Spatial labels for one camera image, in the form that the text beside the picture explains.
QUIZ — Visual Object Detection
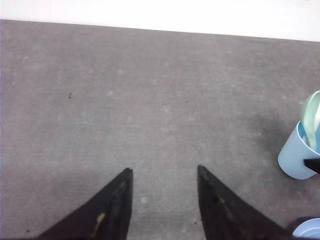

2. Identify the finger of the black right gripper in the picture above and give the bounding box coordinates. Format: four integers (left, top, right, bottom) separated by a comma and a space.
303, 158, 320, 175

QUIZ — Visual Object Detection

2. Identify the mint green plastic spoon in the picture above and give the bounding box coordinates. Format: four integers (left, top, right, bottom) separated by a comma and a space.
300, 90, 320, 151

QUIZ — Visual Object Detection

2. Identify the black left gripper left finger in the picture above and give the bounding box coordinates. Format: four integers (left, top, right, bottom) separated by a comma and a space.
37, 168, 133, 239

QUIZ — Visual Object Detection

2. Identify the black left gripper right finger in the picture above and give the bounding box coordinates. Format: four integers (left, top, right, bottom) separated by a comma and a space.
197, 165, 292, 239

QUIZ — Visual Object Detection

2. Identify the light blue plastic cup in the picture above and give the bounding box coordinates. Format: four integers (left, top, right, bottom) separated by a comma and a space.
277, 121, 320, 180

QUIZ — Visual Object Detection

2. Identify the blue plastic plate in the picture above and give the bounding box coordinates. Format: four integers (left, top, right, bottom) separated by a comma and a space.
292, 217, 320, 240

